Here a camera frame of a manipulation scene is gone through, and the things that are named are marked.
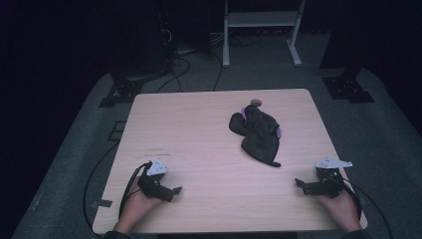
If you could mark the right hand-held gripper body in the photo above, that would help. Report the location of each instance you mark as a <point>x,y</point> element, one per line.
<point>328,182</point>

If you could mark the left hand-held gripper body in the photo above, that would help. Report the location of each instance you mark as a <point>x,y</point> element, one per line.
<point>153,183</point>

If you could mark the black and purple fleece cloth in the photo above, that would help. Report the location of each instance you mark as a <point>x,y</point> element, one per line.
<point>260,136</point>

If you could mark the person's left hand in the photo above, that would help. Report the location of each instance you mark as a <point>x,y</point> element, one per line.
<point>137,207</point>

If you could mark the person's right hand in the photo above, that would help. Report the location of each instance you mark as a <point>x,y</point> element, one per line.
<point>341,209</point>

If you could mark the grey tape strip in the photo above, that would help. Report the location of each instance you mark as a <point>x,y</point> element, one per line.
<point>101,203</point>

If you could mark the dark floor outlet plate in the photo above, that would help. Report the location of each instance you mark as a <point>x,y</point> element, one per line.
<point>116,131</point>

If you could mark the grey round table grommet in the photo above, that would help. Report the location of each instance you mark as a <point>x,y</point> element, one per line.
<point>255,102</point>

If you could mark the black stand base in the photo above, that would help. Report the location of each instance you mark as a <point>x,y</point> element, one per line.
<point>348,89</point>
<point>121,91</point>

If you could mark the white metal stand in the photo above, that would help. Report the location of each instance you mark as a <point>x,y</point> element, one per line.
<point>262,19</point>

